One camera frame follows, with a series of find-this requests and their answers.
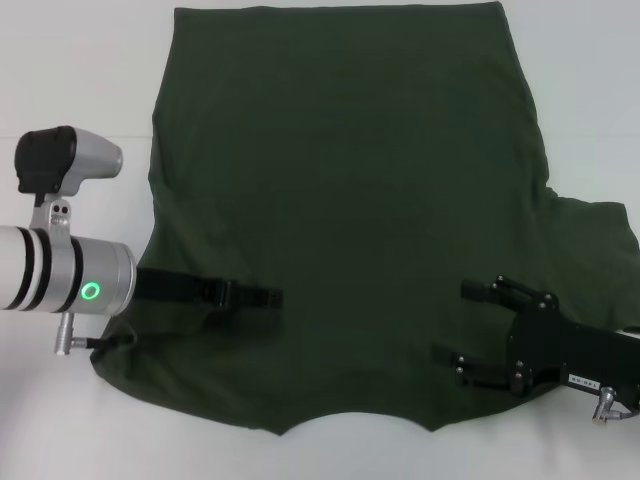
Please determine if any silver wrist cable connector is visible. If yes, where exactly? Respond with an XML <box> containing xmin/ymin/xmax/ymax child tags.
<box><xmin>54</xmin><ymin>312</ymin><xmax>91</xmax><ymax>356</ymax></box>
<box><xmin>591</xmin><ymin>384</ymin><xmax>640</xmax><ymax>426</ymax></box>

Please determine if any silver left wrist cable connector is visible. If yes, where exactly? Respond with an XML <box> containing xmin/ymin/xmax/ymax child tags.
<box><xmin>54</xmin><ymin>312</ymin><xmax>91</xmax><ymax>356</ymax></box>

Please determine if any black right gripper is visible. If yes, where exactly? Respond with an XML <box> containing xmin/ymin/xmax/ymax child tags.
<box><xmin>432</xmin><ymin>274</ymin><xmax>640</xmax><ymax>399</ymax></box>

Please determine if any silver right wrist cable connector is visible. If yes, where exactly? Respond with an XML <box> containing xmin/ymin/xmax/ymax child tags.
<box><xmin>591</xmin><ymin>384</ymin><xmax>640</xmax><ymax>426</ymax></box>

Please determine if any dark green t-shirt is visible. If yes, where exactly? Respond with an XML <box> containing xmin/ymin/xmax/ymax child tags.
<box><xmin>89</xmin><ymin>1</ymin><xmax>640</xmax><ymax>435</ymax></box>

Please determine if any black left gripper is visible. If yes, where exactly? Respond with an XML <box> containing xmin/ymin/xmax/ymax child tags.
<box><xmin>135</xmin><ymin>268</ymin><xmax>284</xmax><ymax>310</ymax></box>

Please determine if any dark left wrist cable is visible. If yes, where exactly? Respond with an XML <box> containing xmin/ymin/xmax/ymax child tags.
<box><xmin>87</xmin><ymin>333</ymin><xmax>139</xmax><ymax>349</ymax></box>

